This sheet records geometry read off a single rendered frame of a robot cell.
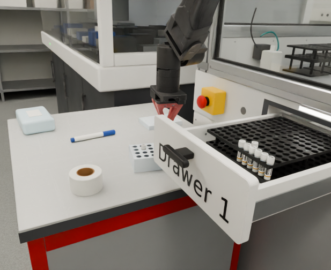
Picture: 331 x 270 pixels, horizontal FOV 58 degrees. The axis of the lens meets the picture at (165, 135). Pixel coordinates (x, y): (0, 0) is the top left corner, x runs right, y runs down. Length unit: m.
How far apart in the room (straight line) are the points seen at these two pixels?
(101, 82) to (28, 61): 3.39
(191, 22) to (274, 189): 0.34
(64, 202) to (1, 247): 1.16
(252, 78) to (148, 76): 0.61
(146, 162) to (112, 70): 0.62
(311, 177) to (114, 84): 0.93
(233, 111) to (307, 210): 0.33
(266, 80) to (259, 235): 0.44
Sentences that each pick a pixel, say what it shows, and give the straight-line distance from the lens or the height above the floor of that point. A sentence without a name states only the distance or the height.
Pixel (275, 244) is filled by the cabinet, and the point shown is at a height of 0.55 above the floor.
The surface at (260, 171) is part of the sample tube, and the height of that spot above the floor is 0.88.
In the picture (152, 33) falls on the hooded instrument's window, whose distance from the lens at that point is 1.34.
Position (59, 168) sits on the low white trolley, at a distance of 0.78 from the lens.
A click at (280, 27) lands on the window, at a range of 0.80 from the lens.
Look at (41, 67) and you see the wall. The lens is 4.63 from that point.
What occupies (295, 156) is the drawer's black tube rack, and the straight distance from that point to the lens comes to 0.58.
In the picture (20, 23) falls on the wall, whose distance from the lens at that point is 4.56.
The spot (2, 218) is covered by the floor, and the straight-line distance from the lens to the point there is 1.99.
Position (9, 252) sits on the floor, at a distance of 1.75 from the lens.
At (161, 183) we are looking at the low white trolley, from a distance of 0.70.
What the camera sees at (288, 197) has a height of 0.86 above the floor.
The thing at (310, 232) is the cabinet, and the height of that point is 0.66.
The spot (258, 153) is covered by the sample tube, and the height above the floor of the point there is 0.91.
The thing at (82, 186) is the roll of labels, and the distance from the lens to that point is 0.65.
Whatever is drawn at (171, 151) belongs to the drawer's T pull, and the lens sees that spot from 0.50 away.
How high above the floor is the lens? 1.13
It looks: 23 degrees down
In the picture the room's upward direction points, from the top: 2 degrees clockwise
